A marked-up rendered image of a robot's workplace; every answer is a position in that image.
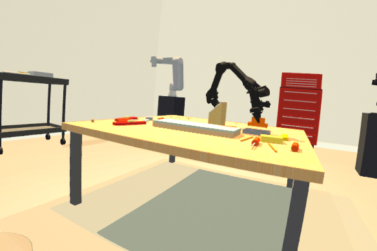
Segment cream floor panel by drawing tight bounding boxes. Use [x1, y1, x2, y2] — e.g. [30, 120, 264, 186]
[152, 119, 241, 139]

